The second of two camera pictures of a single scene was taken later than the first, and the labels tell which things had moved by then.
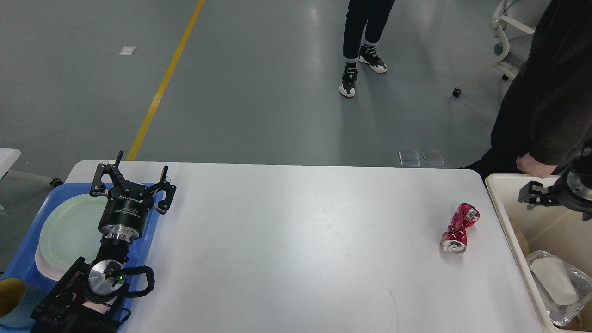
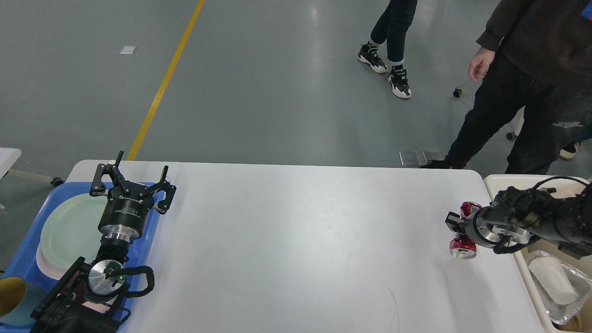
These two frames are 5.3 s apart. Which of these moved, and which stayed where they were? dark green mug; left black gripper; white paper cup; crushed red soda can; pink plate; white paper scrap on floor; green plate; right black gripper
Moved: right black gripper; crushed red soda can
Stayed: white paper scrap on floor; white paper cup; green plate; dark green mug; pink plate; left black gripper
